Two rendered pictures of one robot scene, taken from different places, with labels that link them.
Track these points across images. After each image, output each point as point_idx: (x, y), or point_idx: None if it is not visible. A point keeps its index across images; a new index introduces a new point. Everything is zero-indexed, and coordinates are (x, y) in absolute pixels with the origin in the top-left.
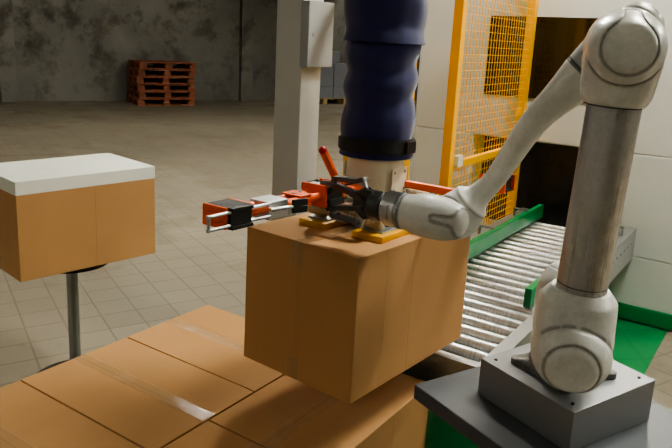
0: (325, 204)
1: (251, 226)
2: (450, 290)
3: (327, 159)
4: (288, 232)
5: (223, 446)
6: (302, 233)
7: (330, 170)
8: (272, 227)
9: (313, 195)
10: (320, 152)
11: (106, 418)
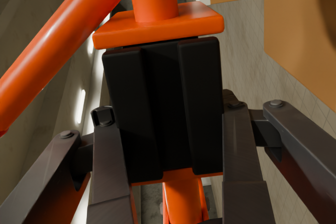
0: (214, 175)
1: (265, 49)
2: None
3: (15, 107)
4: (304, 45)
5: None
6: (323, 28)
7: (61, 63)
8: (279, 27)
9: (172, 215)
10: (1, 136)
11: None
